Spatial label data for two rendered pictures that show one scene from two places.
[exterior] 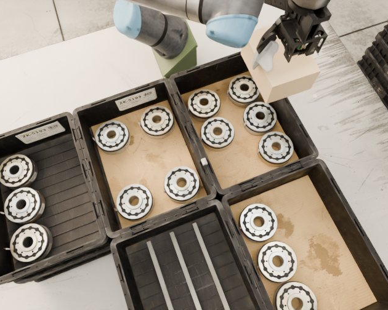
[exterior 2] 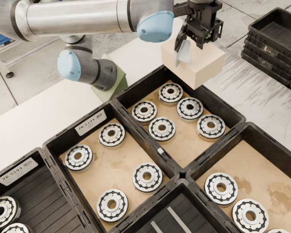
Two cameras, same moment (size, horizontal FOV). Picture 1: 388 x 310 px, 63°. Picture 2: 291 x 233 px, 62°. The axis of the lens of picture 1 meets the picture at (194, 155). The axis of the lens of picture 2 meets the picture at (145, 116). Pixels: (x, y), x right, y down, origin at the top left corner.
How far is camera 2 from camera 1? 0.12 m
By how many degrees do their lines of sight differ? 14
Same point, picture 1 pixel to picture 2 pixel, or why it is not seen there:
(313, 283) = (287, 226)
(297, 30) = (201, 24)
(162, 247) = not seen: outside the picture
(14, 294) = not seen: outside the picture
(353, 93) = (248, 76)
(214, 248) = (193, 224)
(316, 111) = (227, 96)
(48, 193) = (34, 223)
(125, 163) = (95, 176)
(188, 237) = (167, 221)
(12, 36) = not seen: outside the picture
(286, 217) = (240, 178)
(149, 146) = (111, 156)
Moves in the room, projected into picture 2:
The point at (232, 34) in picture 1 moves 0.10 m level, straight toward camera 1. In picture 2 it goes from (159, 26) to (169, 61)
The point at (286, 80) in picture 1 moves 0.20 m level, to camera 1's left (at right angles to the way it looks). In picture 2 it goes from (203, 66) to (139, 89)
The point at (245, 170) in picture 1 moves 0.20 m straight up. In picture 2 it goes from (194, 151) to (197, 121)
